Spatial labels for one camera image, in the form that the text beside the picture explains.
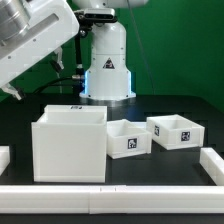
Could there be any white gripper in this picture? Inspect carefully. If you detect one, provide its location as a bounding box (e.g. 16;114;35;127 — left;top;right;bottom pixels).
0;0;79;100

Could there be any large white drawer cabinet box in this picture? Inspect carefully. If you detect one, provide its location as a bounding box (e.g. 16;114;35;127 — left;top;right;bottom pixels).
32;105;107;182

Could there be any white drawer with knob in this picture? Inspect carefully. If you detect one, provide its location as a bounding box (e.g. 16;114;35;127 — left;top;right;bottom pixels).
107;119;152;159

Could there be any white drawer without knob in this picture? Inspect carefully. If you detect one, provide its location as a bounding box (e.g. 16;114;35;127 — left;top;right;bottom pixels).
146;114;205;150

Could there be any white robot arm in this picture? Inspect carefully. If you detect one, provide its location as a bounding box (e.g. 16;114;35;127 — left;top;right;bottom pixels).
0;0;149;101

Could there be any black cable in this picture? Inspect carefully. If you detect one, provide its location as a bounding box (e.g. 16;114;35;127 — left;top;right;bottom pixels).
33;77;84;95

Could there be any black camera on stand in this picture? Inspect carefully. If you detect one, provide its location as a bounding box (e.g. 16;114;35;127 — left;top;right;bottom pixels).
73;8;118;78

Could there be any white front rail bar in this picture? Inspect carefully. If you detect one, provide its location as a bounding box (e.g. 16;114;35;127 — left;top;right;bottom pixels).
0;185;224;214

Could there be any white right rail bar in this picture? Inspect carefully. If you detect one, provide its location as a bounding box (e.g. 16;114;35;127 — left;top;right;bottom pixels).
199;148;224;186

